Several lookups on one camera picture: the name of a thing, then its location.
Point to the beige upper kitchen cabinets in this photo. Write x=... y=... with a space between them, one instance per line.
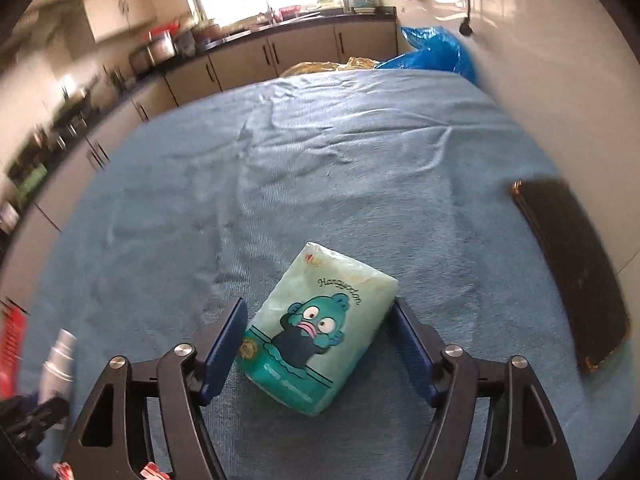
x=120 y=10

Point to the red plastic basket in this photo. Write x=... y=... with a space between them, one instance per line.
x=12 y=342

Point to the dark rectangular board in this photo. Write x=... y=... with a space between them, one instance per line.
x=575 y=270

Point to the blue plastic bag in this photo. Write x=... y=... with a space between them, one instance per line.
x=435 y=52

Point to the teal cartoon tissue pack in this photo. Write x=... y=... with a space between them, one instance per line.
x=310 y=330

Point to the blue tablecloth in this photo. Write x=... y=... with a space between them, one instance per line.
x=300 y=175

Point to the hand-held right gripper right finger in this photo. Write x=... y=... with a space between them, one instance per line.
x=412 y=350

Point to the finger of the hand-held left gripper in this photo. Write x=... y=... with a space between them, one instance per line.
x=50 y=409

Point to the beige lower kitchen cabinets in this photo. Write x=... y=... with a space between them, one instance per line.
x=300 y=52

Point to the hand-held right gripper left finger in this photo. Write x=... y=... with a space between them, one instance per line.
x=222 y=355

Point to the silver rice cooker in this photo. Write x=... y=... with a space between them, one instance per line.
x=152 y=52

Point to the beige kitchen cabinets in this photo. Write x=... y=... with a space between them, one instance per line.
x=120 y=10
x=300 y=52

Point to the yellow plastic bag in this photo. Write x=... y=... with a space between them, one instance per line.
x=325 y=66

